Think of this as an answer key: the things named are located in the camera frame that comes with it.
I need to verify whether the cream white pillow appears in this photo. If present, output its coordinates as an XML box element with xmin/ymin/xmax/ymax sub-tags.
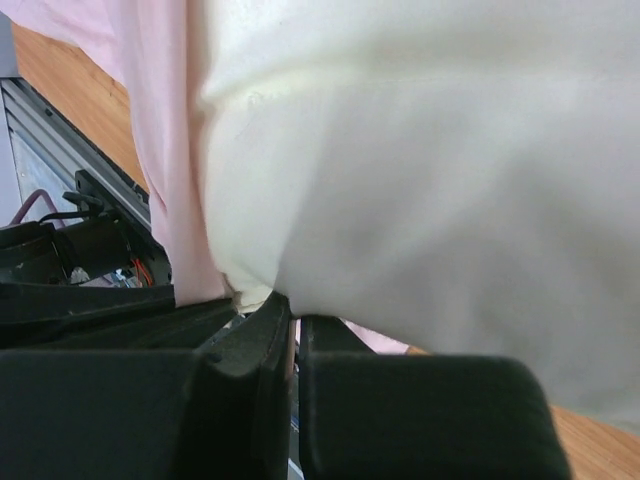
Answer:
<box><xmin>191</xmin><ymin>1</ymin><xmax>639</xmax><ymax>432</ymax></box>

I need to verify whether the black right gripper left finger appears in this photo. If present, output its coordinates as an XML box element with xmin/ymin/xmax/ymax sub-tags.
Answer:
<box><xmin>1</xmin><ymin>290</ymin><xmax>291</xmax><ymax>479</ymax></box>

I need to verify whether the pink blue printed pillowcase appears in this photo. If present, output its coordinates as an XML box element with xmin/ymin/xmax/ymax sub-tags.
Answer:
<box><xmin>10</xmin><ymin>0</ymin><xmax>419</xmax><ymax>357</ymax></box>

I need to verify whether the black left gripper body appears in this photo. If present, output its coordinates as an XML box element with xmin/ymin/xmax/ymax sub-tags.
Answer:
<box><xmin>0</xmin><ymin>169</ymin><xmax>241</xmax><ymax>351</ymax></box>

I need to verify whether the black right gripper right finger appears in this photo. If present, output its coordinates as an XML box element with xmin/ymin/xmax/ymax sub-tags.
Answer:
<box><xmin>298</xmin><ymin>316</ymin><xmax>571</xmax><ymax>479</ymax></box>

